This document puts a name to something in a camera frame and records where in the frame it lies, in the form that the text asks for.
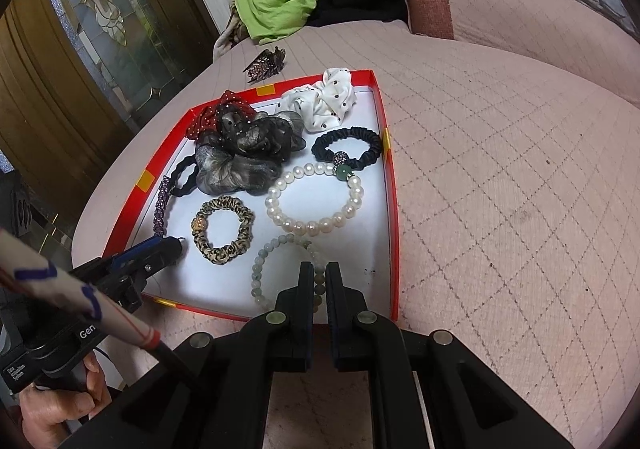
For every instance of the pink pillow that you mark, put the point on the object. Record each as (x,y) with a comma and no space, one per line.
(525,29)

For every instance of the red dotted scrunchie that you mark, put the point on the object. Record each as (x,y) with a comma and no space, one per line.
(205,121)

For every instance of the person's left hand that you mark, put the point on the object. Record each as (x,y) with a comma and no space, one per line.
(50,409)

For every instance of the grey sheer scrunchie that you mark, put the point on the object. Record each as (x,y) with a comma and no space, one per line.
(235,174)

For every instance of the black cloth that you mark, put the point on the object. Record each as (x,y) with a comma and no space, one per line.
(360,9)

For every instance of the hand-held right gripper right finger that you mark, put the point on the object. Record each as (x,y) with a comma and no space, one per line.
(335,291)

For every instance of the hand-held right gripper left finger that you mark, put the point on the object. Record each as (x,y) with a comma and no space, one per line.
(305,291)

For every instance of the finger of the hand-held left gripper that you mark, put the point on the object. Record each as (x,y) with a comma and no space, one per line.
(162,256)
(135,251)

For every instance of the white tray with red rim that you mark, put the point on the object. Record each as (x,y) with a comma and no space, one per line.
(350,239)

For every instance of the white dotted scrunchie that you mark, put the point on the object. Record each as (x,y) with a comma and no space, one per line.
(320,104)

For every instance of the patterned beige cloth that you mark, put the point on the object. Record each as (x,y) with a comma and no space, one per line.
(225,39)

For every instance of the brown hair claw clip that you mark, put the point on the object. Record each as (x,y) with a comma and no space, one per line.
(265,64)

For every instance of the wooden door with glass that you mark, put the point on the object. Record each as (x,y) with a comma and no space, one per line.
(100,79)

